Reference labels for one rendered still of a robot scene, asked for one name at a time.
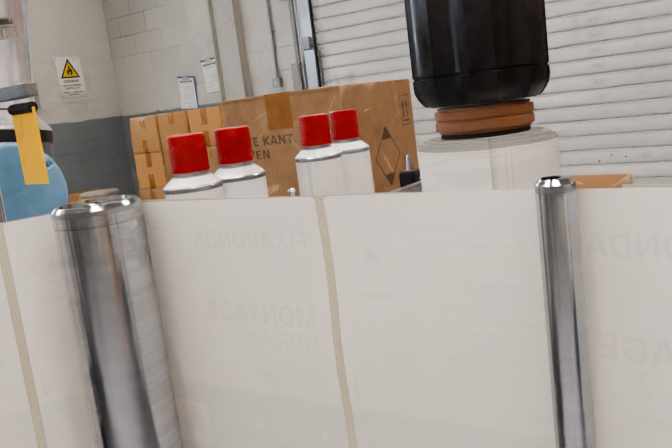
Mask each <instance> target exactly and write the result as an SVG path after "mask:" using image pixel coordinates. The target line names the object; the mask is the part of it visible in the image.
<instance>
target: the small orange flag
mask: <svg viewBox="0 0 672 448"><path fill-rule="evenodd" d="M37 110H38V105H37V103H35V102H34V101H30V102H24V103H19V104H14V105H10V106H9V107H8V113H9V114H10V115H12V119H13V124H14V129H15V134H16V139H17V144H18V149H19V155H20V160H21V165H22V170H23V175H24V180H25V184H26V185H29V184H48V183H49V179H48V173H47V168H46V163H45V158H44V152H43V147H42V142H41V137H40V131H39V126H38V121H37V116H36V111H37Z"/></svg>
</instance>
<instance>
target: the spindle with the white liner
mask: <svg viewBox="0 0 672 448"><path fill-rule="evenodd" d="M404 4H405V14H406V24H407V33H408V42H409V52H410V61H411V70H412V79H413V80H414V82H413V89H414V94H415V96H416V98H417V100H418V101H419V102H420V103H421V104H422V105H423V106H424V107H425V108H440V109H437V112H435V113H434V116H435V121H436V122H437V123H436V124H435V125H436V132H439V134H440V135H441V136H439V137H435V138H432V139H429V140H428V141H425V142H423V144H422V145H420V146H419V149H418V150H417V154H418V160H419V167H420V175H421V183H422V192H453V191H486V190H522V189H535V188H534V184H535V183H536V182H537V181H538V180H539V179H540V178H542V177H547V176H556V175H560V160H559V136H558V135H557V134H556V131H552V130H551V129H549V128H544V127H539V126H530V125H531V124H532V122H533V121H535V114H534V112H533V110H534V101H530V98H526V97H532V96H537V95H539V94H541V93H542V92H543V91H544V89H545V88H546V86H547V84H548V82H549V78H550V66H549V65H548V62H549V53H548V40H547V27H546V14H545V1H544V0H404ZM517 98H520V99H517ZM442 107H445V108H442Z"/></svg>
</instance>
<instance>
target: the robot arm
mask: <svg viewBox="0 0 672 448"><path fill-rule="evenodd" d="M29 82H33V70H32V57H31V44H30V31H29V17H28V4H27V0H0V88H3V87H8V86H12V85H17V84H21V83H29ZM30 101H34V102H35V97H29V98H24V99H19V100H14V101H9V102H4V103H0V188H1V193H2V198H3V203H4V208H5V213H6V218H7V222H8V221H13V220H18V219H23V218H29V217H34V216H40V215H45V214H51V212H52V211H53V209H54V208H56V207H58V206H61V205H65V204H68V189H67V184H66V181H65V178H64V176H63V174H62V172H61V170H60V168H59V167H58V165H57V164H56V163H55V161H54V148H53V135H52V128H51V127H50V126H48V125H47V124H46V123H45V122H44V121H43V120H42V119H40V118H39V117H38V115H37V114H36V116H37V121H38V126H39V131H40V137H41V142H42V147H43V152H44V158H45V163H46V168H47V173H48V179H49V183H48V184H29V185H26V184H25V180H24V175H23V170H22V165H21V160H20V155H19V149H18V144H17V139H16V134H15V129H14V124H13V119H12V115H10V114H9V113H8V107H9V106H10V105H14V104H19V103H24V102H30Z"/></svg>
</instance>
